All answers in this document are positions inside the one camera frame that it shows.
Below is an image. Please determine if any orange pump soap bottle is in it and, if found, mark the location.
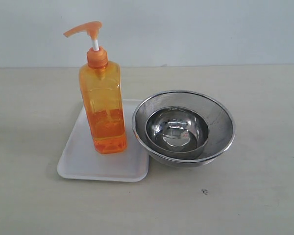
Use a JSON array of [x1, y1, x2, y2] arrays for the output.
[[64, 21, 127, 154]]

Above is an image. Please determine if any small stainless steel bowl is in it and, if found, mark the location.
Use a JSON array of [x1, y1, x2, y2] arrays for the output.
[[145, 106, 209, 160]]

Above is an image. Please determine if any steel mesh strainer bowl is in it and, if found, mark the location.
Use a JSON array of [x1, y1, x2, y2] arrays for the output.
[[132, 90, 236, 167]]

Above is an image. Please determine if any white rectangular plastic tray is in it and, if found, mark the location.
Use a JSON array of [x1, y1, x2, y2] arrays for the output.
[[57, 99, 149, 182]]

